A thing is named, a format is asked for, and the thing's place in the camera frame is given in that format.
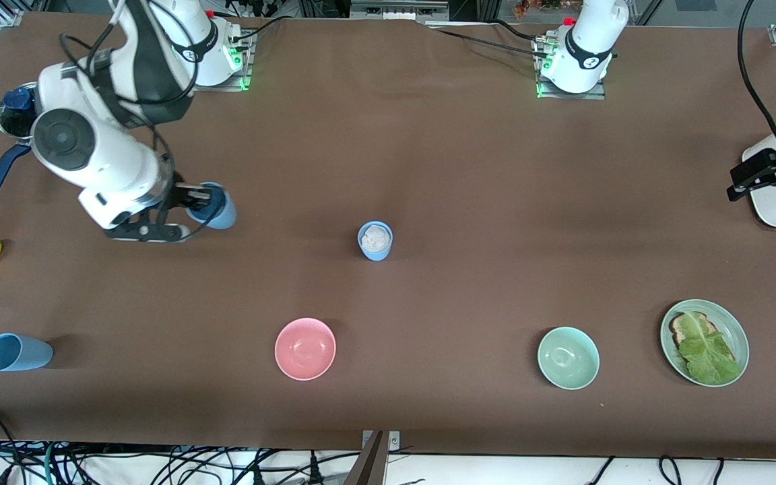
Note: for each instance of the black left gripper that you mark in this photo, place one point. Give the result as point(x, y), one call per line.
point(762, 166)

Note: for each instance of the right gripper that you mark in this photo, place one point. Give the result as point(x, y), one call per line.
point(182, 195)

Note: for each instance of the white paper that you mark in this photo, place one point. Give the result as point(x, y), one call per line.
point(375, 238)

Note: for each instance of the light blue cup with paper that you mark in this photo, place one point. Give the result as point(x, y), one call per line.
point(376, 254)

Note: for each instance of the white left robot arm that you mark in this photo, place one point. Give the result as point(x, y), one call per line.
point(587, 40)

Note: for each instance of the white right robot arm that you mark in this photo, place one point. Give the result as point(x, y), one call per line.
point(112, 158)

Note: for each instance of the mint green plate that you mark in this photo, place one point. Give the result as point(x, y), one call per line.
point(738, 337)

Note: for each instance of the toast bread slice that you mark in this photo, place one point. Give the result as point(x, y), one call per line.
point(681, 327)

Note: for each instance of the dark blue saucepan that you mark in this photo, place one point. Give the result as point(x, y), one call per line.
point(7, 165)

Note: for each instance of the green lettuce leaf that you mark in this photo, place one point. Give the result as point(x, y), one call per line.
point(708, 350)

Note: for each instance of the pink bowl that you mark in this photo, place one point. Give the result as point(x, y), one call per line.
point(305, 349)

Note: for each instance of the blue cap in saucepan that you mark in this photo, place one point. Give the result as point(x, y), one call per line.
point(17, 100)

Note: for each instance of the mint green bowl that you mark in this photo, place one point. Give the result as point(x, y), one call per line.
point(568, 358)

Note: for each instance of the brown table cover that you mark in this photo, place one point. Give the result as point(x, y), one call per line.
point(462, 168)

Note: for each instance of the silver mount bracket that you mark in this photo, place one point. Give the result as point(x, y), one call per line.
point(395, 441)

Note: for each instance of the dark camera pole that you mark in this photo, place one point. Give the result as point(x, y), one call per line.
point(369, 465)

